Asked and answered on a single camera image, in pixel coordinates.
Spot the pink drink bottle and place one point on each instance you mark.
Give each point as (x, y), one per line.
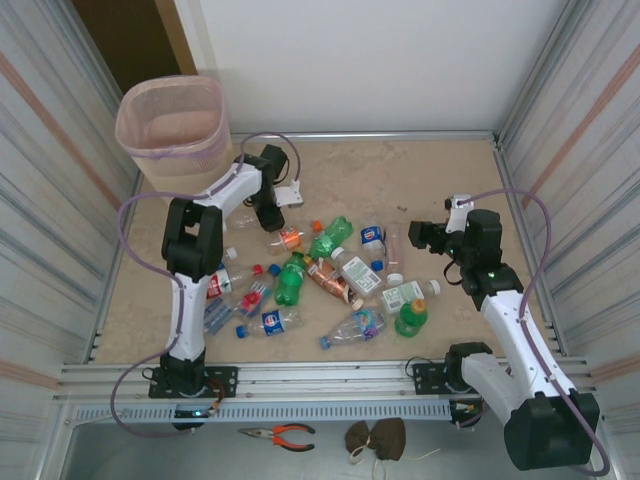
(395, 250)

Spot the orange-label clear bottle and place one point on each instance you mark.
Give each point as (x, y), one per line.
(288, 239)

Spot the small Pepsi bottle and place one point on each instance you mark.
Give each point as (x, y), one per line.
(372, 236)

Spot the blue-label bottle white cap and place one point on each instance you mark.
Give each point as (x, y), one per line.
(231, 253)

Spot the white-label bottle white cap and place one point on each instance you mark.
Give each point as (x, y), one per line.
(360, 277)
(405, 295)

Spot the light green plastic bottle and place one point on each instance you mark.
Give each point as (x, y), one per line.
(330, 235)

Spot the green bottle yellow cap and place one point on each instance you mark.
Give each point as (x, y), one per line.
(289, 282)

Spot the red-label clear bottle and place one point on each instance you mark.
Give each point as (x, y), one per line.
(227, 282)

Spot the striped-label bottle blue cap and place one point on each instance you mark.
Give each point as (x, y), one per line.
(255, 297)

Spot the green bottle orange cap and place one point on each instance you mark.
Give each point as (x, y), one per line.
(411, 320)

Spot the brown chocolate drink bottle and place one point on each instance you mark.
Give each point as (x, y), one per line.
(330, 284)

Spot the pink mesh waste bin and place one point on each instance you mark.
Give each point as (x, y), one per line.
(175, 175)

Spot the large Pepsi bottle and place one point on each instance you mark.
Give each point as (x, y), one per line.
(272, 322)

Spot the colourful-label clear bottle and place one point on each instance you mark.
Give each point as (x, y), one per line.
(360, 325)

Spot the blue-label clear water bottle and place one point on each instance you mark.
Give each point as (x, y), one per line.
(217, 315)

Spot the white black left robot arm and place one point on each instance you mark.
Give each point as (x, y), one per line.
(187, 320)

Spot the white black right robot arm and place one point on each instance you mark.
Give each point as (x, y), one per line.
(520, 340)

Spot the brown cloth pouch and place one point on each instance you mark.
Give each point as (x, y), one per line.
(385, 440)

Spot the brown wooden door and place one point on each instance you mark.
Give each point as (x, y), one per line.
(125, 40)

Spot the aluminium side frame rail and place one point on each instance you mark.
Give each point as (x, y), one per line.
(107, 305)
(499, 150)

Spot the aluminium frame crossbar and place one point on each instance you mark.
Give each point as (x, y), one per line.
(375, 136)

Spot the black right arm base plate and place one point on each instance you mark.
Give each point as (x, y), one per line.
(430, 380)

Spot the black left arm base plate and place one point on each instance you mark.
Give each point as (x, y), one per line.
(225, 380)

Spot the aluminium mounting rail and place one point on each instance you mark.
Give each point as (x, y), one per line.
(325, 380)

